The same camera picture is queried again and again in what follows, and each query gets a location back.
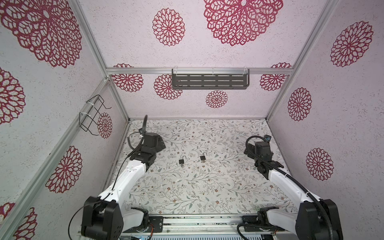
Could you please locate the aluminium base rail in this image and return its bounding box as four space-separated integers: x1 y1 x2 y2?
77 213 329 240

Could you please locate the dark metal wall shelf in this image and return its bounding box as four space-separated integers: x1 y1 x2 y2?
171 69 250 90

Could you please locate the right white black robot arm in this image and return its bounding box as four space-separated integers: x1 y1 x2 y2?
238 136 344 240

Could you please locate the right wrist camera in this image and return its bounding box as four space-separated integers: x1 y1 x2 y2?
263 135 272 143

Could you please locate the right black corrugated cable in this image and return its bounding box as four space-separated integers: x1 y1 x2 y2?
245 135 334 240

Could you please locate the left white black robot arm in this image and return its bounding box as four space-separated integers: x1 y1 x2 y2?
81 133 166 240

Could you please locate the black wire wall rack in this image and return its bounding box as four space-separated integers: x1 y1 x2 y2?
78 95 111 136

